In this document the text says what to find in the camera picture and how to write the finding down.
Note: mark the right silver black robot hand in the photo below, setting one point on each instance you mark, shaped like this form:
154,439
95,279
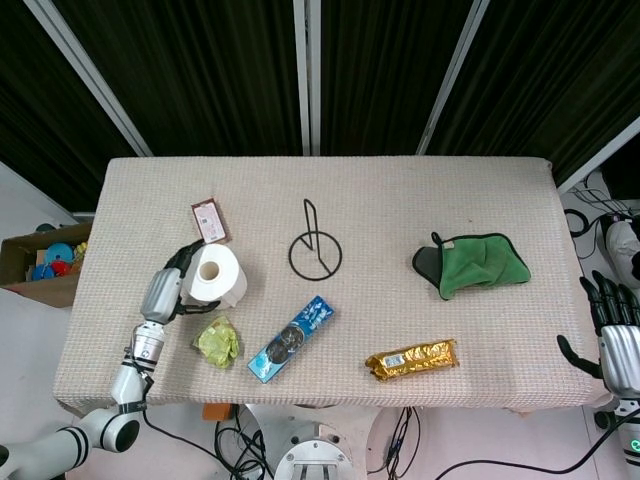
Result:
620,350

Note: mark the red plastic toy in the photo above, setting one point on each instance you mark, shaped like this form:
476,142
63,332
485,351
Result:
61,267

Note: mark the white toilet paper roll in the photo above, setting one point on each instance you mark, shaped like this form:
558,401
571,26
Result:
226,280

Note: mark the beige waffle tablecloth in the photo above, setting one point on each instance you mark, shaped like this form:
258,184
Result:
380,200

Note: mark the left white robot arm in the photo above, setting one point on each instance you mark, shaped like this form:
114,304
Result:
131,382

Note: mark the small orange box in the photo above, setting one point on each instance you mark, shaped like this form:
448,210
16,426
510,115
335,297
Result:
217,414

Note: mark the green cloth with grey mitt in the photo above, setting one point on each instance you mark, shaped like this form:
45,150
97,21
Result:
480,265

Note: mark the crumpled light green wrapper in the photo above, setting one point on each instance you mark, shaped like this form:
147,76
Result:
217,342

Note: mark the cardboard box with toys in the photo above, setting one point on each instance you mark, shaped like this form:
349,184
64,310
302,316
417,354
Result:
30,292

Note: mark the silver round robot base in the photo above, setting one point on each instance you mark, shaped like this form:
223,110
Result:
317,455

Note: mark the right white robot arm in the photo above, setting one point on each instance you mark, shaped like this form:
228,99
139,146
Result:
631,450

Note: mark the small maroon printed box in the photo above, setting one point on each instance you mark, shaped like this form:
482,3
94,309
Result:
211,221

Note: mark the white rounded machine housing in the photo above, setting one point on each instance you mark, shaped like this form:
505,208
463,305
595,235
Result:
622,240

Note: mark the gold foil biscuit pack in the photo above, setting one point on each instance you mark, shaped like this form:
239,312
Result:
412,359

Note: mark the blue round plastic toy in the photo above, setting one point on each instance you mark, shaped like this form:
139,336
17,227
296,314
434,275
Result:
62,250

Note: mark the blue sandwich cookie box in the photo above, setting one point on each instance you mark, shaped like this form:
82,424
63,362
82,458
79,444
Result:
290,340

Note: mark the white partition frame post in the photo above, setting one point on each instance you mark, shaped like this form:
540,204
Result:
595,160
95,80
306,75
452,75

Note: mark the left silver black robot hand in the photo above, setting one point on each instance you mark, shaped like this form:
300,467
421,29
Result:
161,295

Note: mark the dark green curtain panel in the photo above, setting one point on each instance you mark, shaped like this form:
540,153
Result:
40,125
385,75
550,75
200,75

